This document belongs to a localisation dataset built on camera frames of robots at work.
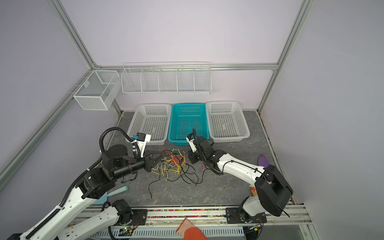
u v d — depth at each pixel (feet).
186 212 2.51
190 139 2.42
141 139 1.81
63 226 1.38
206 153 2.09
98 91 3.25
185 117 3.80
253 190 2.59
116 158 1.50
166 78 3.22
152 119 3.80
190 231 2.30
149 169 1.79
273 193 1.39
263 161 3.06
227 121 3.71
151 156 1.78
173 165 2.34
